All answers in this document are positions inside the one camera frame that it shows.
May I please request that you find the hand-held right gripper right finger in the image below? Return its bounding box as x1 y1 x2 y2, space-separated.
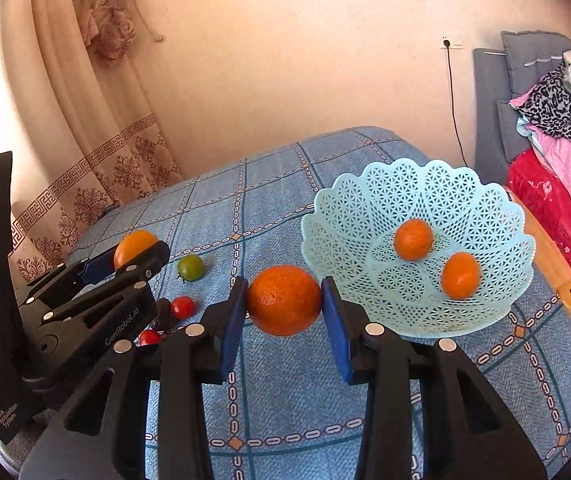
319 276 549 480

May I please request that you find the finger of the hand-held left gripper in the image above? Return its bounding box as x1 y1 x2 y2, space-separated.
42 240 172 350
22 254 117 307

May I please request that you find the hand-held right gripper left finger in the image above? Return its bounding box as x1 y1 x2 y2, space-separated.
20 276 250 480

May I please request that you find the orange tomato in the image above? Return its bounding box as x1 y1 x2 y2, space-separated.
114 230 159 271

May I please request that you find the small green tomato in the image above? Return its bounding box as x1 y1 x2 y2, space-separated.
177 254 204 282

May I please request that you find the dark passion fruit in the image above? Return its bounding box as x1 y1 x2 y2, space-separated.
151 298 176 331

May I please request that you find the large orange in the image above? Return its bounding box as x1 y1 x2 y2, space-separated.
246 265 323 337

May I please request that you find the light blue lattice basket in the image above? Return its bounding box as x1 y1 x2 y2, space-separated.
300 158 536 339

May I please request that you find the small orange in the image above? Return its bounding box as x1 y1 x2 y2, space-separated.
440 252 481 301
394 219 435 261

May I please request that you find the blue checked tablecloth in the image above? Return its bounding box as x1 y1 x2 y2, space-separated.
30 126 571 480

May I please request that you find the beige patterned curtain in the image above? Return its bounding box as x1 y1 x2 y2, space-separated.
0 0 183 286

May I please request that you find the orange wooden chair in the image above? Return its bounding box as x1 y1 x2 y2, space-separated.
505 185 571 318

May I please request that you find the rose curtain tieback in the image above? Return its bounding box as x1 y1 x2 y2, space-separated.
78 0 166 61

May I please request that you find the red cloth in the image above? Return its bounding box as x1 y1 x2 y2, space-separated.
508 149 571 281

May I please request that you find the pile of clothes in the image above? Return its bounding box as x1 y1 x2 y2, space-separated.
508 95 571 301

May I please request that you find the leopard print cloth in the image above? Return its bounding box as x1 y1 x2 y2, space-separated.
510 67 571 186

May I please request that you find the grey cushion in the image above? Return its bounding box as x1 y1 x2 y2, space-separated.
500 30 571 106

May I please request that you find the black power cable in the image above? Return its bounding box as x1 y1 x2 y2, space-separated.
445 45 469 168

